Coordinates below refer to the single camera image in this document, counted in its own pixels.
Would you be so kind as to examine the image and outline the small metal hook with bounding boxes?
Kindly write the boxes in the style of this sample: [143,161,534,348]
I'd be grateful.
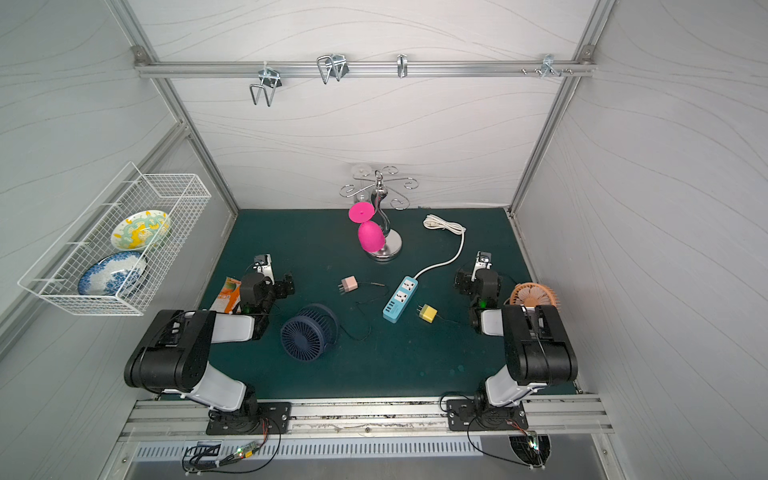
[396,54,408,79]

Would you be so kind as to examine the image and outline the navy blue desk fan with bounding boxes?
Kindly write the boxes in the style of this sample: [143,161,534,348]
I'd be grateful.
[280,303,340,362]

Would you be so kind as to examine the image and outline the yellow USB charger plug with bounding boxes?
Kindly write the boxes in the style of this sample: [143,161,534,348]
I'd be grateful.
[418,304,437,324]

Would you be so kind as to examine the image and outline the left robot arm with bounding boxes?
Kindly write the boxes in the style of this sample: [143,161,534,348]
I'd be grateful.
[124,270,295,418]

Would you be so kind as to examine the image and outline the metal hook right end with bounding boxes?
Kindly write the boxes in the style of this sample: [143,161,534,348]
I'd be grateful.
[520,55,573,78]

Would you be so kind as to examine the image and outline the orange snack packet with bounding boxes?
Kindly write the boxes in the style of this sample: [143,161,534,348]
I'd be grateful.
[210,277,241,314]

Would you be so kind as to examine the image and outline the black blue-fan cable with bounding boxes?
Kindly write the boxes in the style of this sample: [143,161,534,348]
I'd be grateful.
[335,280,391,343]

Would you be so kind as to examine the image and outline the chrome glass holder stand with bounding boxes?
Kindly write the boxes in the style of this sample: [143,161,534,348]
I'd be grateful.
[339,164,419,263]

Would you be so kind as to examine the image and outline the blue patterned bowl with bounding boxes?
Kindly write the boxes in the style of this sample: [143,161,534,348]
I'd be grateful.
[77,251,148,296]

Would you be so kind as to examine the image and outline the yellow patterned bowl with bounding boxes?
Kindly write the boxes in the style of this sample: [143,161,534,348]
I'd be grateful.
[110,210,171,252]

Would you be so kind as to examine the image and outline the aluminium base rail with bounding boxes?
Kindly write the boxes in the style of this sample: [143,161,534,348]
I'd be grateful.
[118,394,614,442]

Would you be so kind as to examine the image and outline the pink goblet glass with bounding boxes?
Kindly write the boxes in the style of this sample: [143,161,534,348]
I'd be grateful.
[348,202,386,253]

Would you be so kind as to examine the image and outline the light blue power strip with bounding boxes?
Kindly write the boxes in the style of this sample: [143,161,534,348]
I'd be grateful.
[382,276,418,324]

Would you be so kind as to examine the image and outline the aluminium top rail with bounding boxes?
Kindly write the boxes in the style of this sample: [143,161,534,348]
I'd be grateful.
[135,59,597,80]

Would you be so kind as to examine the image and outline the metal double hook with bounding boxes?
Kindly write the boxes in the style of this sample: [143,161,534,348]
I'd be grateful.
[316,54,349,84]
[249,66,282,107]

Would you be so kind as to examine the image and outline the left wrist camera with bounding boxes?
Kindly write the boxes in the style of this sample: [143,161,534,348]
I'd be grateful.
[250,254,275,282]

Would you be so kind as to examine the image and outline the white power strip cord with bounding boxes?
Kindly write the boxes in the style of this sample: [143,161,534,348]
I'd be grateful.
[413,214,467,281]

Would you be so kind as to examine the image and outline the pink USB charger plug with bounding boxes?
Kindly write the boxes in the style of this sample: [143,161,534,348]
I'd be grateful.
[339,276,359,294]

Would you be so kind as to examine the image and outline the orange desk fan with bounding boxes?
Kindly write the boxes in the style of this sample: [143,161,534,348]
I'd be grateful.
[509,282,559,308]

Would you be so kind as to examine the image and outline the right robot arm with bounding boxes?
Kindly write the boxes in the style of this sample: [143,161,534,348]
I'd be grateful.
[454,269,578,412]

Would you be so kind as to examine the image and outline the white wire wall basket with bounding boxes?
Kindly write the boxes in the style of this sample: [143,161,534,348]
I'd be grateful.
[18,163,211,317]

